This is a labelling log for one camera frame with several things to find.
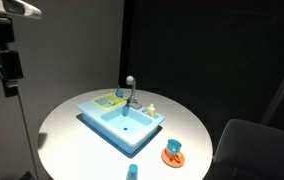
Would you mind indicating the grey toy faucet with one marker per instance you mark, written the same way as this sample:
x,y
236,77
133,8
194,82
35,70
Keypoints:
x,y
132,101

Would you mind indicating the blue cup with handle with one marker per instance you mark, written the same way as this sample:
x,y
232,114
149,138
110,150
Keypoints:
x,y
173,147

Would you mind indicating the yellow-green dish rack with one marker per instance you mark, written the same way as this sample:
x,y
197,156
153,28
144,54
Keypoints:
x,y
108,101

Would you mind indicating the cream soap bottle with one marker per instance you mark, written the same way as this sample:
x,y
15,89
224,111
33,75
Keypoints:
x,y
150,110

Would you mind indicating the blue toy utensil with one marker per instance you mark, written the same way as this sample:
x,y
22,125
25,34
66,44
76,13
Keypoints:
x,y
119,92

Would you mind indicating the white round table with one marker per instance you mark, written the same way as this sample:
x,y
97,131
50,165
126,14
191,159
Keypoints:
x,y
69,150

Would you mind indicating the grey chair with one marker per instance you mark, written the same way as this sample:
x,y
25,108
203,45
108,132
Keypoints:
x,y
248,147

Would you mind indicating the camera tripod leg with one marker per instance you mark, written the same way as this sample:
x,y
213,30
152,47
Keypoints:
x,y
27,135

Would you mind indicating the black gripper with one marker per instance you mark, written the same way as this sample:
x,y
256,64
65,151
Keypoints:
x,y
10,65

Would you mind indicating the blue toy sink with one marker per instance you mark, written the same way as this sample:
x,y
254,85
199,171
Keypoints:
x,y
126,127

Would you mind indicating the orange saucer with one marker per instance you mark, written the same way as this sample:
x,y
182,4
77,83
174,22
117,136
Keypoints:
x,y
173,160

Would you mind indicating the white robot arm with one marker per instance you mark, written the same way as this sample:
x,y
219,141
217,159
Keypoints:
x,y
20,8

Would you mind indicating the tall blue cup orange base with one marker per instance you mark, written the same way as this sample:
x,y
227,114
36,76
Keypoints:
x,y
132,173

